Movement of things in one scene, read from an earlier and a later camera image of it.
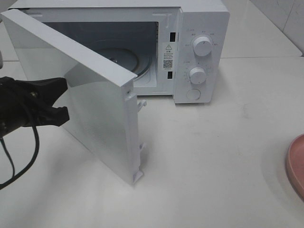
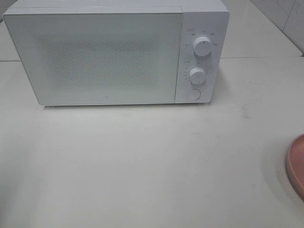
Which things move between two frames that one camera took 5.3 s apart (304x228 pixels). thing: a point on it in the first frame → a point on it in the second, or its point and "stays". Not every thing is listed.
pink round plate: x=295 y=166 stays
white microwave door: x=103 y=111 → x=109 y=56
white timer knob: x=197 y=75 stays
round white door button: x=193 y=94 stays
